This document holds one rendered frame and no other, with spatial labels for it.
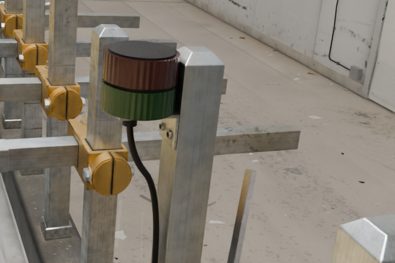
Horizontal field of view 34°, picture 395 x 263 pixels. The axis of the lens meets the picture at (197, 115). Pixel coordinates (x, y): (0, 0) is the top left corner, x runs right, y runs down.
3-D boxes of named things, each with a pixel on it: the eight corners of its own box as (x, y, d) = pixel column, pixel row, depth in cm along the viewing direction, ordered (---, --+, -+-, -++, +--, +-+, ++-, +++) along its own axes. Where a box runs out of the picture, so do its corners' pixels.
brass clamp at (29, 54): (40, 53, 134) (40, 29, 132) (53, 73, 122) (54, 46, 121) (9, 53, 131) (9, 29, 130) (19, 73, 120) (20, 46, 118)
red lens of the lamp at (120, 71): (162, 66, 55) (164, 41, 55) (188, 88, 50) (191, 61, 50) (93, 67, 53) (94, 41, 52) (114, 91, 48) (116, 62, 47)
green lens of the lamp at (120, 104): (160, 94, 56) (162, 69, 56) (186, 118, 51) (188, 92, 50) (91, 96, 54) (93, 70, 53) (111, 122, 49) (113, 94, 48)
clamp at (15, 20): (21, 24, 155) (21, 3, 153) (30, 39, 144) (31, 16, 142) (-6, 24, 153) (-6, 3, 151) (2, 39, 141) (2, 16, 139)
